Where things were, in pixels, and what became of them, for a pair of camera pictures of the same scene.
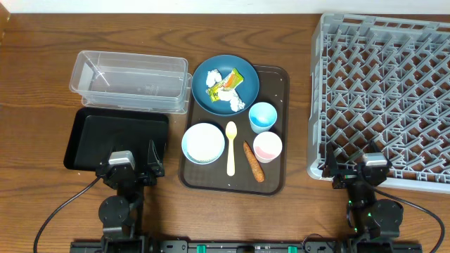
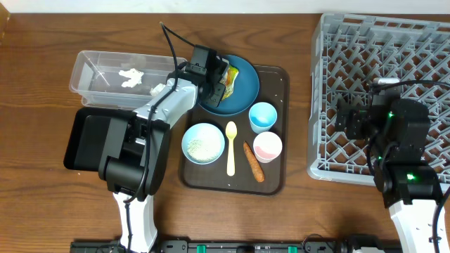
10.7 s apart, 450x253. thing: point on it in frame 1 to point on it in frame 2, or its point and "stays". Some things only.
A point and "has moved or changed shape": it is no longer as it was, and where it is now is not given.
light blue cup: (262, 117) stays
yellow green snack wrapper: (231, 81) has moved or changed shape
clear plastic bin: (132, 81) stays
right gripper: (332, 170) to (358, 118)
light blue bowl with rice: (203, 143) stays
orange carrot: (254, 162) stays
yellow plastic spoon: (230, 131) stays
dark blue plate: (225, 86) stays
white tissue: (214, 76) has moved or changed shape
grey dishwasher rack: (384, 79) stays
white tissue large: (235, 100) to (155, 91)
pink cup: (267, 146) stays
